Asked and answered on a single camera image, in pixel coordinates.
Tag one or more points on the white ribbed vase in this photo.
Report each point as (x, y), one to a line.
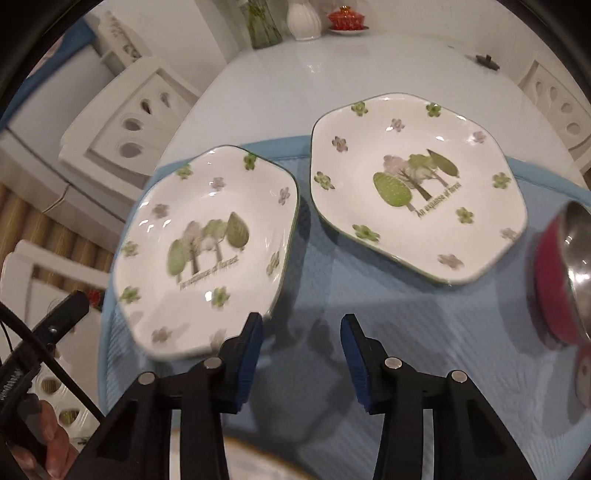
(303, 21)

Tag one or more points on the blue textured table mat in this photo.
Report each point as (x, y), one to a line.
(415, 350)

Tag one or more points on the white carved chair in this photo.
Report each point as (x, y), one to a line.
(558, 106)
(134, 120)
(46, 277)

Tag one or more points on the white tree print plate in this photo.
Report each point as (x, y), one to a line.
(184, 217)
(415, 217)

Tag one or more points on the small black lid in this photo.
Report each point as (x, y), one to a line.
(487, 61)

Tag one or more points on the person's left hand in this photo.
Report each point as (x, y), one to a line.
(53, 438)

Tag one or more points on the pink steel bowl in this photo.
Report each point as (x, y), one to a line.
(554, 286)

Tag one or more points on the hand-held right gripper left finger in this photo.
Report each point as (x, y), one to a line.
(247, 369)

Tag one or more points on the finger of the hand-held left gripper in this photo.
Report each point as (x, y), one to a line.
(62, 316)

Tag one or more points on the glass vase with green stems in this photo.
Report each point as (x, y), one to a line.
(263, 23)

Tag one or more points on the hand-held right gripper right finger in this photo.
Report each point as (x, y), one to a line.
(359, 371)

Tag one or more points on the red lidded cup with saucer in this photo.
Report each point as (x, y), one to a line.
(347, 18)

